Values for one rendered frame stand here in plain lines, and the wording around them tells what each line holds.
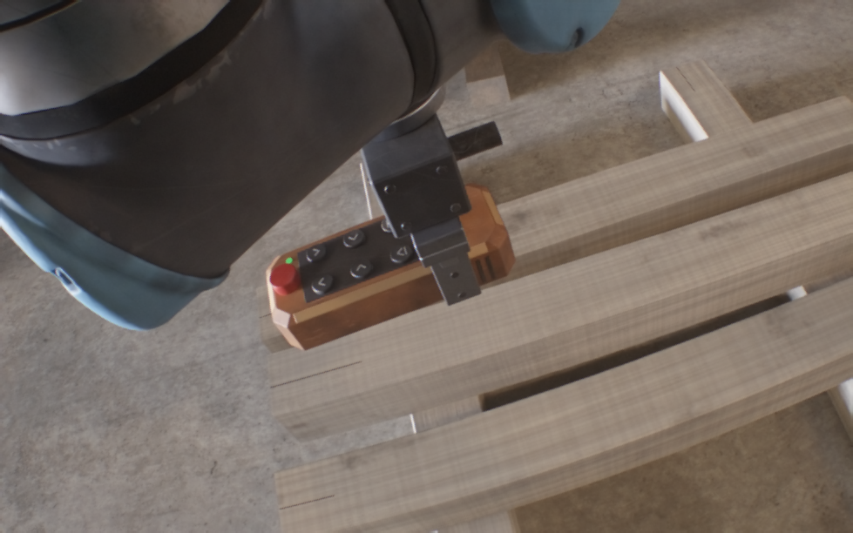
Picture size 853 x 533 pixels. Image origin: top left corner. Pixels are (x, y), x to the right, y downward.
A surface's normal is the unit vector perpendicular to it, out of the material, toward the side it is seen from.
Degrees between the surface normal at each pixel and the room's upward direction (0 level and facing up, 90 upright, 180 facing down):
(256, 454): 0
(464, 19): 93
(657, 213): 90
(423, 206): 90
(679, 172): 0
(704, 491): 0
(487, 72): 14
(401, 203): 90
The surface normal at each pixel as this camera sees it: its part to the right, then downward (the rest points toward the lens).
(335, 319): 0.25, 0.74
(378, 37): 0.65, 0.42
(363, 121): 0.73, 0.63
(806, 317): -0.25, -0.58
